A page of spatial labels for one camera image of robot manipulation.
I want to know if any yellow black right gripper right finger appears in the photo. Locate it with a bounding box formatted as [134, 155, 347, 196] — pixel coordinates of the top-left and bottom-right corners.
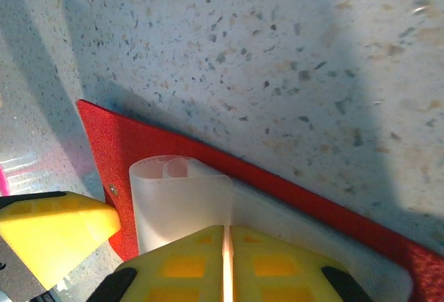
[230, 226, 374, 302]

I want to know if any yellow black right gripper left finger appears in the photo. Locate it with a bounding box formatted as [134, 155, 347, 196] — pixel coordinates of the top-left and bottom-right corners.
[86, 224, 225, 302]

